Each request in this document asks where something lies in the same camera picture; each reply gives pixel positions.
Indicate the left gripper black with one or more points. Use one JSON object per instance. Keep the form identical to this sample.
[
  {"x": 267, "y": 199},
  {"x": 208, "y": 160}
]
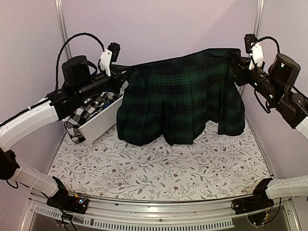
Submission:
[{"x": 118, "y": 77}]

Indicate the right aluminium frame post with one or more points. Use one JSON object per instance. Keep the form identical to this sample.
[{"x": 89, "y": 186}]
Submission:
[{"x": 258, "y": 17}]

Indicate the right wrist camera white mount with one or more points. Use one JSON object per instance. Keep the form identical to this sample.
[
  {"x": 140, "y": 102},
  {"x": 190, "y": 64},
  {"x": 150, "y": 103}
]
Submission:
[{"x": 254, "y": 49}]

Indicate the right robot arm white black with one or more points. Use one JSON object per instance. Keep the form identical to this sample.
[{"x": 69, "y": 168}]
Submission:
[{"x": 277, "y": 87}]

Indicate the black white checkered shirt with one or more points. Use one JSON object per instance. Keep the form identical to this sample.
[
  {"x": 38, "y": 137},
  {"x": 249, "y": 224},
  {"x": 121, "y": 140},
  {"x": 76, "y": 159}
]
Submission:
[{"x": 84, "y": 113}]

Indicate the white plastic laundry bin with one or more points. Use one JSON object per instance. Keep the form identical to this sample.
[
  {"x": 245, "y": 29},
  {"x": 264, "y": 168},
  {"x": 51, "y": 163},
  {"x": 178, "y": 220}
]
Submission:
[{"x": 98, "y": 125}]

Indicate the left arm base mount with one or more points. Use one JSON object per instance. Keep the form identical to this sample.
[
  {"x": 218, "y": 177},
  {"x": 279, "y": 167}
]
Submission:
[{"x": 62, "y": 200}]

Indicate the green plaid pleated skirt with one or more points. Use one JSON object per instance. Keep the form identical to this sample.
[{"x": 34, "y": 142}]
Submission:
[{"x": 175, "y": 98}]

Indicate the blue garment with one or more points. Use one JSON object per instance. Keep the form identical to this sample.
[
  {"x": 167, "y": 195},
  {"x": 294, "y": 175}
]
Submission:
[{"x": 109, "y": 98}]

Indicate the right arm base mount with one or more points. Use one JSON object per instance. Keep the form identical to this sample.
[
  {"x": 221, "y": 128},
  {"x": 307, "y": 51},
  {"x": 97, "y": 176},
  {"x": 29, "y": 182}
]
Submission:
[{"x": 257, "y": 208}]

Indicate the floral patterned table mat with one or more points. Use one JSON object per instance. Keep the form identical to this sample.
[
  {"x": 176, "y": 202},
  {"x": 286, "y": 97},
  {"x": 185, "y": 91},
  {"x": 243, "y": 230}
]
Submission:
[{"x": 213, "y": 167}]

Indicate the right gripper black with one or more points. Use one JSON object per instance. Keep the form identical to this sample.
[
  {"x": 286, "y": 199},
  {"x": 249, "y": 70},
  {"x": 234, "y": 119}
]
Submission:
[{"x": 241, "y": 70}]

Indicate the front aluminium rail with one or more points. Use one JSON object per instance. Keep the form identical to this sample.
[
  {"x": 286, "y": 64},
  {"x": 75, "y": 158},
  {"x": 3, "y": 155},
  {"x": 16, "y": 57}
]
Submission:
[{"x": 107, "y": 214}]

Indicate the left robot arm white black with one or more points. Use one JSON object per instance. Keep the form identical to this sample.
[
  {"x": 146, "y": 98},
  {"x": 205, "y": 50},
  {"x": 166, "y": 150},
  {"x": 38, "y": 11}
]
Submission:
[{"x": 57, "y": 105}]

